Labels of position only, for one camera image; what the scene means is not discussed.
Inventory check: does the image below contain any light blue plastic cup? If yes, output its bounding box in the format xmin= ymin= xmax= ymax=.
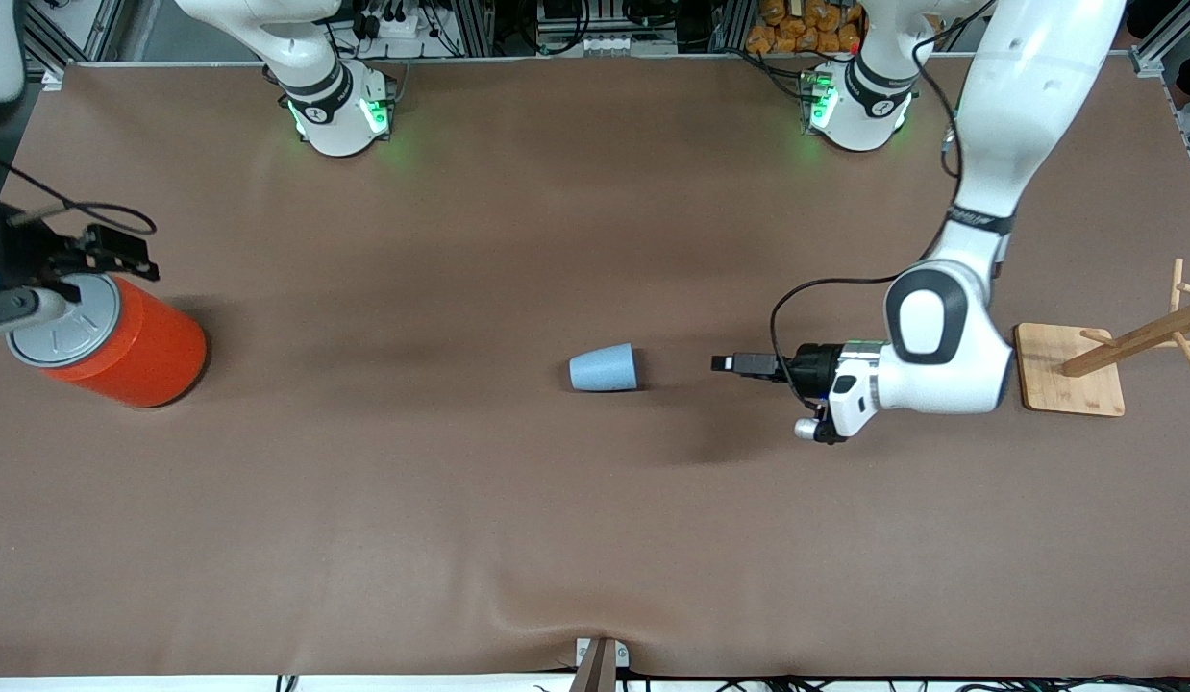
xmin=568 ymin=343 xmax=640 ymax=393

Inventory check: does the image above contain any wooden cup stand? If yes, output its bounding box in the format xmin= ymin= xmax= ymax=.
xmin=1014 ymin=258 xmax=1190 ymax=418

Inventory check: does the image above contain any orange can with grey lid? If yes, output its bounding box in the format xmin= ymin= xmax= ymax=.
xmin=6 ymin=272 xmax=210 ymax=409

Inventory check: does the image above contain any brown table cover sheet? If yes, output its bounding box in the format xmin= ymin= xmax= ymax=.
xmin=0 ymin=56 xmax=1190 ymax=679

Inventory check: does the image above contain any orange snack bag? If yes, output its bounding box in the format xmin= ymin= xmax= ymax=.
xmin=746 ymin=0 xmax=865 ymax=55

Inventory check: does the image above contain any brown mounting bar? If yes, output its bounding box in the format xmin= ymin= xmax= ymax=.
xmin=568 ymin=638 xmax=618 ymax=692

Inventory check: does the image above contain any white power strip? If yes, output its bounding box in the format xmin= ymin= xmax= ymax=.
xmin=350 ymin=0 xmax=442 ymax=39
xmin=537 ymin=32 xmax=678 ymax=57

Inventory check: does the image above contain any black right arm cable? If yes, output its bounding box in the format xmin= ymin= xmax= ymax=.
xmin=0 ymin=147 xmax=159 ymax=237

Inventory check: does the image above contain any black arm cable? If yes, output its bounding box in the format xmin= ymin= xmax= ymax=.
xmin=0 ymin=147 xmax=159 ymax=237
xmin=770 ymin=0 xmax=1000 ymax=414

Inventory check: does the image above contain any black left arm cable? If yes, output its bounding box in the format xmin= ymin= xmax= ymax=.
xmin=770 ymin=0 xmax=1000 ymax=414

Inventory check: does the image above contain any aluminium frame post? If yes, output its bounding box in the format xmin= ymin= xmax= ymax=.
xmin=710 ymin=0 xmax=757 ymax=54
xmin=23 ymin=0 xmax=125 ymax=87
xmin=449 ymin=0 xmax=495 ymax=57
xmin=1128 ymin=0 xmax=1190 ymax=78

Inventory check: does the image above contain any grey metal bracket plate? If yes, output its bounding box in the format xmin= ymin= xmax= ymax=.
xmin=576 ymin=637 xmax=631 ymax=669

